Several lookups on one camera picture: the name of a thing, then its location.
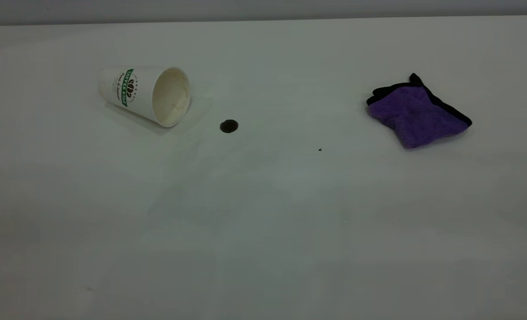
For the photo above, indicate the white paper coffee cup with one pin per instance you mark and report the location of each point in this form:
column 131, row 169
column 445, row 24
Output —
column 143, row 95

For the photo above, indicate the purple cloth with black edge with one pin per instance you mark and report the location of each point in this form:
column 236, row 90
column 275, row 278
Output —
column 416, row 118

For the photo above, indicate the dark brown liquid stain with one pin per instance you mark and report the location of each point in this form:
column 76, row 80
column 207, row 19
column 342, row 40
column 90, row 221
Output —
column 229, row 126

